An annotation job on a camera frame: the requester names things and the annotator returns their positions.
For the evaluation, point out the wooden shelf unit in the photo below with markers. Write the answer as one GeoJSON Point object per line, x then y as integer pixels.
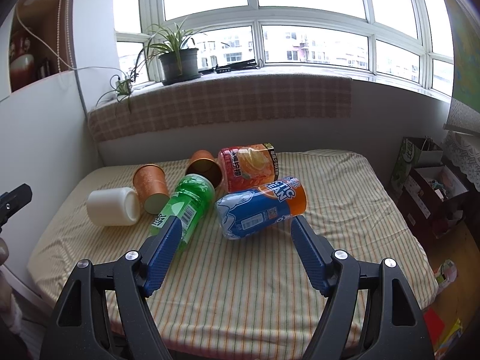
{"type": "Point", "coordinates": [40, 44]}

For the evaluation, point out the black object on sill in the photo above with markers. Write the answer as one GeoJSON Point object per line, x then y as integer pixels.
{"type": "Point", "coordinates": [231, 67]}

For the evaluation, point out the red yellow items on floor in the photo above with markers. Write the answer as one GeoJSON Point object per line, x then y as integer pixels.
{"type": "Point", "coordinates": [436, 327]}

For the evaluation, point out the plaid window sill cloth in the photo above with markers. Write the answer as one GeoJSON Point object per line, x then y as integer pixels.
{"type": "Point", "coordinates": [230, 99]}

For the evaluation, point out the red orange snack canister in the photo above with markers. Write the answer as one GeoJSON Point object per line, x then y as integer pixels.
{"type": "Point", "coordinates": [248, 166]}

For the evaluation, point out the striped table cloth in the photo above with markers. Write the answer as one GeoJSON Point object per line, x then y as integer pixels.
{"type": "Point", "coordinates": [249, 298]}

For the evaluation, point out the copper cup open end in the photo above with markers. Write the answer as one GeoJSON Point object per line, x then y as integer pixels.
{"type": "Point", "coordinates": [204, 164]}

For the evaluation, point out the potted spider plant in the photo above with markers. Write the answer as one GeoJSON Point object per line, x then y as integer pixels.
{"type": "Point", "coordinates": [175, 49]}

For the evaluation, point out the gloved left hand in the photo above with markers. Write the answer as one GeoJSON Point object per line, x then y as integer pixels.
{"type": "Point", "coordinates": [4, 252]}

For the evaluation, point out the small hanging spider plant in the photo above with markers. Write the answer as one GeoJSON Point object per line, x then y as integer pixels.
{"type": "Point", "coordinates": [124, 85]}

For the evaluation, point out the copper cup near white cup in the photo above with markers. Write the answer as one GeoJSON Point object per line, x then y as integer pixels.
{"type": "Point", "coordinates": [152, 190]}

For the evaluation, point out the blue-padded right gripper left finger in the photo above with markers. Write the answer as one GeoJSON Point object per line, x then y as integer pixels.
{"type": "Point", "coordinates": [102, 312]}

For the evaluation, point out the crumpled snack packet on floor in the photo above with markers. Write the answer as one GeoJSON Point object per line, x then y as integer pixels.
{"type": "Point", "coordinates": [445, 275]}

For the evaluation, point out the white plastic cup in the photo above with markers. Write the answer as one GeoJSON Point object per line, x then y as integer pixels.
{"type": "Point", "coordinates": [113, 207]}

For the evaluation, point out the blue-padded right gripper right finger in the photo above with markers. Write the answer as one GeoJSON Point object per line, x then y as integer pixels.
{"type": "Point", "coordinates": [393, 327]}

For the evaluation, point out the green plastic bottle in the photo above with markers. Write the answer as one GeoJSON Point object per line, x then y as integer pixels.
{"type": "Point", "coordinates": [190, 202]}

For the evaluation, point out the green white paper bag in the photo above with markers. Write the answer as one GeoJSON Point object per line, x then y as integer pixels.
{"type": "Point", "coordinates": [414, 152]}

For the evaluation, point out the dark cardboard box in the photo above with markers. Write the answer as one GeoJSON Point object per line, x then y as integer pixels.
{"type": "Point", "coordinates": [432, 202]}

